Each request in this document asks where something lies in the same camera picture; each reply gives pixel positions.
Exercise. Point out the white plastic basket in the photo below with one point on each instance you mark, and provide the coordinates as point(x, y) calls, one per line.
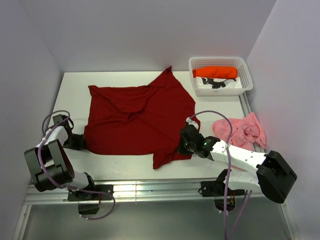
point(237, 62)

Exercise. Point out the aluminium rail frame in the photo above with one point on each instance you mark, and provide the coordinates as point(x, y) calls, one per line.
point(144, 209)

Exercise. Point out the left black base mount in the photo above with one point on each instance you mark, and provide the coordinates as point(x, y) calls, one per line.
point(90, 201)

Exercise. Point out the pink t shirt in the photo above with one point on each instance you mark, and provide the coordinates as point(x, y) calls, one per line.
point(237, 137)

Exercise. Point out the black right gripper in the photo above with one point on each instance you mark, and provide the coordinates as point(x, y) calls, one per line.
point(180, 148)

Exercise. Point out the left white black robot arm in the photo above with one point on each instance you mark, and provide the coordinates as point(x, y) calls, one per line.
point(48, 163)

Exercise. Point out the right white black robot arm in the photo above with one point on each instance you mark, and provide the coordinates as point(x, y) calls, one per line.
point(268, 173)

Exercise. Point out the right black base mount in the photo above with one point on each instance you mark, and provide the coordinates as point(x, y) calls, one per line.
point(216, 189)

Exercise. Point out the dark red t shirt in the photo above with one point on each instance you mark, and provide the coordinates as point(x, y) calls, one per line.
point(139, 120)

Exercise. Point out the white black printed t shirt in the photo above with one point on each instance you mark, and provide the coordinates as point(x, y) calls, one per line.
point(218, 83)

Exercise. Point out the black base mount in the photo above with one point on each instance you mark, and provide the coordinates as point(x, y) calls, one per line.
point(90, 201)
point(216, 189)

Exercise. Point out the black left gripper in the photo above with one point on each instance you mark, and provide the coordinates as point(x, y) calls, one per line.
point(79, 146)

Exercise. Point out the rolled orange t shirt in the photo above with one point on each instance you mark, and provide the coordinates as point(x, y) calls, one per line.
point(218, 72)

